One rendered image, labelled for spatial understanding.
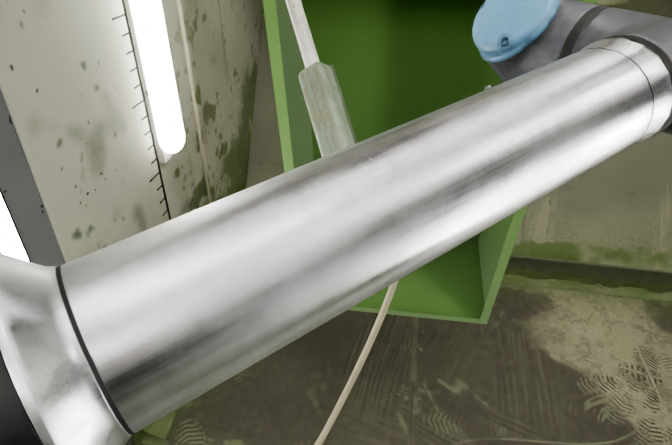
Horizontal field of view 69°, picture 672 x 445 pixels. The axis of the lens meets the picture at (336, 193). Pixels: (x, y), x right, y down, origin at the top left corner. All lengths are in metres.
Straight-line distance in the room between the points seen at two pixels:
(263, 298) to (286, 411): 1.70
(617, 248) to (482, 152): 2.32
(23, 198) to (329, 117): 0.75
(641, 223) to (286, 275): 2.46
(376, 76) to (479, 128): 1.14
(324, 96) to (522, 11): 0.32
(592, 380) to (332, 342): 1.01
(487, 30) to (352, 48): 0.89
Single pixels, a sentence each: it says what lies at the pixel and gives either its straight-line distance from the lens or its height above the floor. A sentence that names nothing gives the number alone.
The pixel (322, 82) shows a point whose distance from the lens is 0.75.
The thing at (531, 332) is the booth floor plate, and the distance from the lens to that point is 2.30.
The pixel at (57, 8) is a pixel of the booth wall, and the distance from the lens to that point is 1.33.
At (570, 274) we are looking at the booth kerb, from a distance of 2.57.
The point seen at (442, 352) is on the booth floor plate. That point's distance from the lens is 2.12.
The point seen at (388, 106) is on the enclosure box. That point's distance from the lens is 1.49.
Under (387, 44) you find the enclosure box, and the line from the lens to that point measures 1.39.
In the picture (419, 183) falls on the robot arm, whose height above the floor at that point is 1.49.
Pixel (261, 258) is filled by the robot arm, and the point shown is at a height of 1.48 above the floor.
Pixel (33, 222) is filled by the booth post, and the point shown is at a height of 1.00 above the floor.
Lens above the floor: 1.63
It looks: 32 degrees down
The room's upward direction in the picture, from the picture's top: straight up
